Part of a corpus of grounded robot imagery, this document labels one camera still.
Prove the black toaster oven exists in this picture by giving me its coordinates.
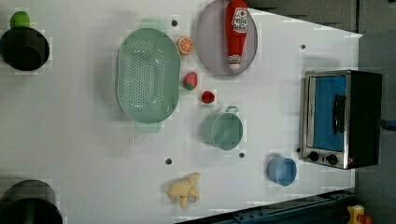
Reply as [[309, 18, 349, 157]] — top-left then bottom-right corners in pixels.
[[301, 70, 382, 170]]

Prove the small red fruit toy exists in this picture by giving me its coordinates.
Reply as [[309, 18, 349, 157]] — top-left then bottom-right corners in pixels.
[[201, 91, 216, 104]]

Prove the green mug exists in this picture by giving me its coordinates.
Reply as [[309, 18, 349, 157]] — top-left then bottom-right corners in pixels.
[[201, 106, 244, 150]]

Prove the strawberry toy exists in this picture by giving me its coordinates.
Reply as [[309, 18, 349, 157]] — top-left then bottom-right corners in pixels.
[[183, 72, 198, 91]]

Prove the orange slice toy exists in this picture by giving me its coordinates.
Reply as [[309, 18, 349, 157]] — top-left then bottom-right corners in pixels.
[[177, 36, 193, 56]]

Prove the green plastic colander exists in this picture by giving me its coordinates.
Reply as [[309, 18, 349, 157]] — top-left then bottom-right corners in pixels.
[[116, 18, 181, 133]]

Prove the plush peeled banana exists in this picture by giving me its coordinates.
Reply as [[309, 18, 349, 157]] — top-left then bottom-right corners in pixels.
[[166, 173, 201, 209]]

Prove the grey round plate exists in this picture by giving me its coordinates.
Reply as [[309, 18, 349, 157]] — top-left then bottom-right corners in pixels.
[[195, 0, 258, 76]]

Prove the blue cup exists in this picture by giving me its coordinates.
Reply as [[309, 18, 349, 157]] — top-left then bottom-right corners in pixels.
[[267, 157, 297, 187]]

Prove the red plush ketchup bottle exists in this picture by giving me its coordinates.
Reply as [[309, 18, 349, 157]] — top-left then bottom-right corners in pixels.
[[225, 0, 248, 72]]

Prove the black cylindrical container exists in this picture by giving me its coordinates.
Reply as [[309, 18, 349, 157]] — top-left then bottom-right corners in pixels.
[[0, 27, 50, 71], [0, 179, 64, 224]]

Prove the yellow red emergency button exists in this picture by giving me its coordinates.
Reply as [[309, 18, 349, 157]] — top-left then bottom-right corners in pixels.
[[347, 204, 373, 224]]

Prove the green spatula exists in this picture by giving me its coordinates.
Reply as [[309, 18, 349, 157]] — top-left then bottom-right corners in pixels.
[[10, 11, 31, 28]]

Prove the blue metal frame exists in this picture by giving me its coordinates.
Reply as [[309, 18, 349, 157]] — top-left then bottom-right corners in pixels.
[[178, 190, 357, 224]]

